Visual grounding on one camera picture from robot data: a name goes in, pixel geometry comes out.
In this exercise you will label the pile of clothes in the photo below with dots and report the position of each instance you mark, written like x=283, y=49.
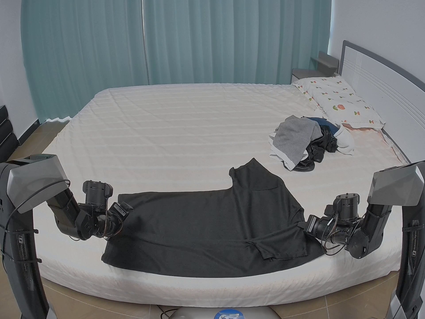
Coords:
x=295, y=138

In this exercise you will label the blue-green curtain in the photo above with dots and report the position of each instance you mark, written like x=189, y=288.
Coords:
x=83, y=45
x=232, y=32

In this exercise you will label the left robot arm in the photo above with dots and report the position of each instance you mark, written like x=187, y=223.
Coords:
x=33, y=184

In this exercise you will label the black chest of drawers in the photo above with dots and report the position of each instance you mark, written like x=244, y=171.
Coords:
x=6, y=131

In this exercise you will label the grey bedside table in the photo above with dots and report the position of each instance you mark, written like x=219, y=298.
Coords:
x=312, y=71

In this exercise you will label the white printed pillow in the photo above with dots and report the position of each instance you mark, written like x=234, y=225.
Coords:
x=342, y=101

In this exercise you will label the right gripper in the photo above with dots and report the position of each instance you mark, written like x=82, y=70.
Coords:
x=320, y=228

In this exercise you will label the black T-shirt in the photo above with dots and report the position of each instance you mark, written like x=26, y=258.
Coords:
x=206, y=224

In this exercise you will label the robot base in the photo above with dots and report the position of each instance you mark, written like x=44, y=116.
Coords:
x=206, y=312

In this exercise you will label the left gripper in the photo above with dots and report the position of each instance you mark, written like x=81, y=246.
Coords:
x=116, y=221

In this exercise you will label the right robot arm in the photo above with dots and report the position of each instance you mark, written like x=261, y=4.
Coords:
x=395, y=184

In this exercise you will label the bed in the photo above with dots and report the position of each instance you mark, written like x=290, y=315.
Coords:
x=166, y=125

